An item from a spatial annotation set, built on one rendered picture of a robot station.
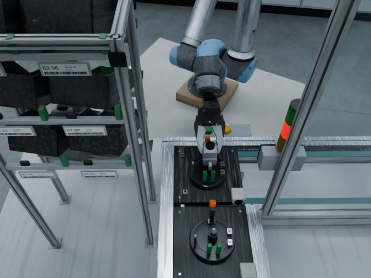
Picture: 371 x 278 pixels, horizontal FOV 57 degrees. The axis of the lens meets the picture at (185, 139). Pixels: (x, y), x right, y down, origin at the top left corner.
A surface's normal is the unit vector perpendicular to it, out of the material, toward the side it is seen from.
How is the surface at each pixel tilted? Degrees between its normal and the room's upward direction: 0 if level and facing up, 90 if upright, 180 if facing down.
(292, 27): 0
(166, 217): 0
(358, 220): 90
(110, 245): 0
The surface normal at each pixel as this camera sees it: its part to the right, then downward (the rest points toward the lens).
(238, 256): 0.00, -0.65
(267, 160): 0.01, 0.76
